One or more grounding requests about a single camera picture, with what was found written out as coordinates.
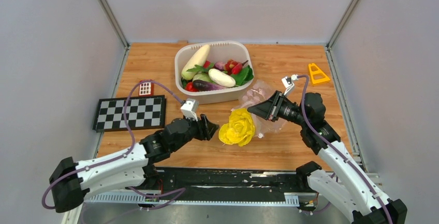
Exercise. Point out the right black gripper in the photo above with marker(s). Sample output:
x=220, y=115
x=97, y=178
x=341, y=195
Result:
x=268, y=109

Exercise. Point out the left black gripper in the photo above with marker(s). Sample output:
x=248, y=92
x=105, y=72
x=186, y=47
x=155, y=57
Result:
x=206, y=129

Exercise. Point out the clear pink zip bag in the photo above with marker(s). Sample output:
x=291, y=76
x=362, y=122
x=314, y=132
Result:
x=258, y=93

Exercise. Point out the yellow toy cabbage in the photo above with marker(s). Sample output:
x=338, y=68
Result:
x=239, y=130

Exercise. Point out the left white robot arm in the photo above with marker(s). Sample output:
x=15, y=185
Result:
x=73, y=182

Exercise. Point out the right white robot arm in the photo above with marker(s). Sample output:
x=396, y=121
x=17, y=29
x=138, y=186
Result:
x=354, y=194

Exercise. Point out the purple toy eggplant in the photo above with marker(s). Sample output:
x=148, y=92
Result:
x=202, y=86

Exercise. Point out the red toy tomato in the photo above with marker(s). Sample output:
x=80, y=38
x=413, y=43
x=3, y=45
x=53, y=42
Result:
x=190, y=87

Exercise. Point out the green toy leaf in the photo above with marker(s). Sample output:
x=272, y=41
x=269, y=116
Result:
x=244, y=76

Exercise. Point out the white plastic basket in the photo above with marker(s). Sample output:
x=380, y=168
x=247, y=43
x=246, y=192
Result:
x=220, y=51

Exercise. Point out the red toy chili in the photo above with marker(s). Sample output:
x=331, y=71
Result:
x=234, y=67

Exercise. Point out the black white checkerboard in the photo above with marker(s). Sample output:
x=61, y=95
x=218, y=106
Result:
x=141, y=112

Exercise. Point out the long white toy radish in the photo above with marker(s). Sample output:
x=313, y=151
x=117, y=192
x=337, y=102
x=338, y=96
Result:
x=198, y=59

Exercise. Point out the red white grid block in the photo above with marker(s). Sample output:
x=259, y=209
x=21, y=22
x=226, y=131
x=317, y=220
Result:
x=146, y=89

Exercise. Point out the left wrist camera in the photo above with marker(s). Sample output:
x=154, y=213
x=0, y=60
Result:
x=189, y=108

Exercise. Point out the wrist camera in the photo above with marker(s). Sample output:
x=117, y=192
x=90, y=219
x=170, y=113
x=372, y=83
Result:
x=189, y=108
x=289, y=84

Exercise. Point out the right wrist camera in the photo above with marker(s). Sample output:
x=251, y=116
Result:
x=289, y=84

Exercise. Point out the yellow plastic triangle frame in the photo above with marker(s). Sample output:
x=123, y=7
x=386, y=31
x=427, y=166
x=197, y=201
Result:
x=317, y=76

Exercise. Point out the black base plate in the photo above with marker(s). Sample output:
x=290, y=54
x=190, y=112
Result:
x=228, y=184

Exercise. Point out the white slotted cable duct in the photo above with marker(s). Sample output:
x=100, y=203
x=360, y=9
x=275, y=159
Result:
x=134, y=198

